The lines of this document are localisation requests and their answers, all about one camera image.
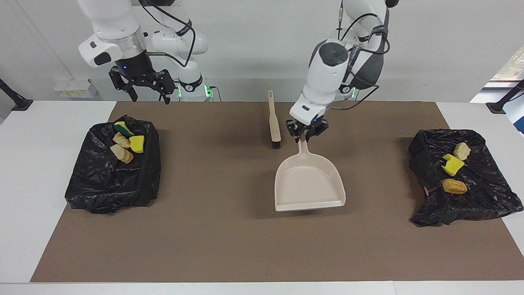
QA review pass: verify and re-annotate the small yellow green sponge wedge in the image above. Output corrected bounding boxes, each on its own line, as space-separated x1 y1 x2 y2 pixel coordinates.
114 121 135 138

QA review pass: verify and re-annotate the brown bun piece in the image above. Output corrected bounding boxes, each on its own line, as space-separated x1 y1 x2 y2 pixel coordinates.
442 179 468 195

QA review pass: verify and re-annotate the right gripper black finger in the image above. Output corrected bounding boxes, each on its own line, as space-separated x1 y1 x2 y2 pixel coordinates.
108 68 138 102
152 70 176 105

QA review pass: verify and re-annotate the brown table mat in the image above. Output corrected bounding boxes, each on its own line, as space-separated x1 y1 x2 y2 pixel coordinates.
31 101 524 283

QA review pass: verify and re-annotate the bright window with frame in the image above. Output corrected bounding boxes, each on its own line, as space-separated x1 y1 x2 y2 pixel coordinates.
470 45 524 104

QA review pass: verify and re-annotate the notched green yellow sponge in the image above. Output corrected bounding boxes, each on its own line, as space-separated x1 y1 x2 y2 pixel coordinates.
442 153 465 177

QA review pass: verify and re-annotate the pale yellow bread piece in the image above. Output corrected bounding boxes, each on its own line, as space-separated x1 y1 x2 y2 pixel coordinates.
454 142 472 161

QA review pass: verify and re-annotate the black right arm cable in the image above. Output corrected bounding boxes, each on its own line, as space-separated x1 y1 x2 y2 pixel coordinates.
139 0 194 68

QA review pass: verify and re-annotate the beige plastic dustpan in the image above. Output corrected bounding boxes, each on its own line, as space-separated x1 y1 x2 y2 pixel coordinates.
274 137 346 212

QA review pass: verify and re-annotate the black plastic trash bag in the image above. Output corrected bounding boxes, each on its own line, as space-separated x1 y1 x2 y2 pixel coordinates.
65 115 161 214
408 129 524 227

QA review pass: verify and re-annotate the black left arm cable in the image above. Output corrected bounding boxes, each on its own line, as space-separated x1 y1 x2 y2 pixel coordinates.
331 0 390 111

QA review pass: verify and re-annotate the beige brush with black bristles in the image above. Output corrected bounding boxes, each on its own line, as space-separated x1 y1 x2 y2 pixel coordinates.
268 90 282 149

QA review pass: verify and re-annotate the white wall socket box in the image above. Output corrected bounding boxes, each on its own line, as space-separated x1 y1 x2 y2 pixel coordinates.
54 79 99 99

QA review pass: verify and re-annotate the striped orange bread piece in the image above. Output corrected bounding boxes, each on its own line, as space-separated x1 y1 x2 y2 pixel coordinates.
110 144 134 164

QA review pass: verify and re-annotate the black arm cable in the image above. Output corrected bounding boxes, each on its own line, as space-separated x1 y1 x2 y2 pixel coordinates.
331 0 390 111
139 0 194 68

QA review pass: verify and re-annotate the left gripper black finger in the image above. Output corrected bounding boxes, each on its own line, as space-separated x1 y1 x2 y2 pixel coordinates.
286 120 301 143
305 125 329 143

